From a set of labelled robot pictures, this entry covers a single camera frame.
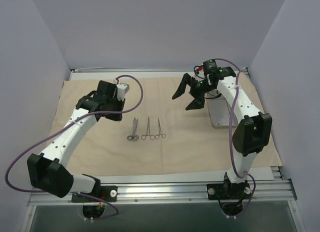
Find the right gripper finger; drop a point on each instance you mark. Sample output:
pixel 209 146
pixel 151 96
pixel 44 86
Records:
pixel 196 104
pixel 186 80

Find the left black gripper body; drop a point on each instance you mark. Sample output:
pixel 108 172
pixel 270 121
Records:
pixel 113 112

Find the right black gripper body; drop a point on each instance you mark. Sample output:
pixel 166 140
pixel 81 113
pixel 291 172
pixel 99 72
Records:
pixel 194 89

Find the steel instrument tray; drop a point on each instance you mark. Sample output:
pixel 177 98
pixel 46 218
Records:
pixel 219 111

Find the steel surgical forceps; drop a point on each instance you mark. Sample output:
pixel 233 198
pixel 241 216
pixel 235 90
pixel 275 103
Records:
pixel 148 132

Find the steel clamp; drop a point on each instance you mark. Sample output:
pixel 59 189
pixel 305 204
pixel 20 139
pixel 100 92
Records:
pixel 160 134

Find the steel surgical scissors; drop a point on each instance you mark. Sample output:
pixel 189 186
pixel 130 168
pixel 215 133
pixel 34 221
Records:
pixel 133 137

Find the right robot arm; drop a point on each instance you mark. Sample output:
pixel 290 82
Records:
pixel 249 129

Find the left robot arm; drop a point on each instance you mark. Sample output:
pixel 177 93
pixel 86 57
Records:
pixel 48 170

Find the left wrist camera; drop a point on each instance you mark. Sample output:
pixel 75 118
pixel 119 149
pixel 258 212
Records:
pixel 122 89

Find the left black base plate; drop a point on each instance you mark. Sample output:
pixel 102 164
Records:
pixel 107 193

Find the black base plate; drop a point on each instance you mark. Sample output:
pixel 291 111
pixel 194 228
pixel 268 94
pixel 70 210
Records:
pixel 219 191
pixel 107 193

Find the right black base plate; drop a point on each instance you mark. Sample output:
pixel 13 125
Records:
pixel 219 191

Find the aluminium front rail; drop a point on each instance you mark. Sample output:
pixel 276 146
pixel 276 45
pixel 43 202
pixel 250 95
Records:
pixel 171 193

